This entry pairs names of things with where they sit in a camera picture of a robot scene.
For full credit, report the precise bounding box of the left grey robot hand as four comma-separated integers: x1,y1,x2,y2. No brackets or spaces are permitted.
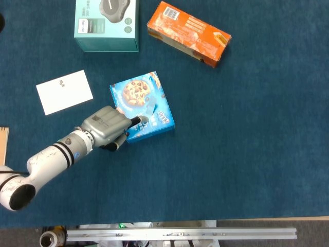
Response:
81,105,150,152

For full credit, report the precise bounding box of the blue chocolate cookie box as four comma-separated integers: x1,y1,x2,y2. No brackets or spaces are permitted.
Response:
109,70,176,144

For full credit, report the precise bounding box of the teal speaker product box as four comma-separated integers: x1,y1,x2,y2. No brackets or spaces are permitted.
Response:
74,0,140,52

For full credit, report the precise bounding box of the orange snack box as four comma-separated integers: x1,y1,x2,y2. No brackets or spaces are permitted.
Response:
147,1,232,68

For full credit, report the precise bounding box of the white paper card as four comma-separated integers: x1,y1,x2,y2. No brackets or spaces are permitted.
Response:
35,69,94,116

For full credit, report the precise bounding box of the tan wooden board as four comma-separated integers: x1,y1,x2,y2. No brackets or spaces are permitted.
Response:
0,127,10,165

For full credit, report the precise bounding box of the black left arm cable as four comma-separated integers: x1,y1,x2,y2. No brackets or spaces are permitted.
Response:
0,169,29,175

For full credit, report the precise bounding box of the aluminium profile rail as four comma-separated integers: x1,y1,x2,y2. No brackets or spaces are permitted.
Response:
66,227,298,242

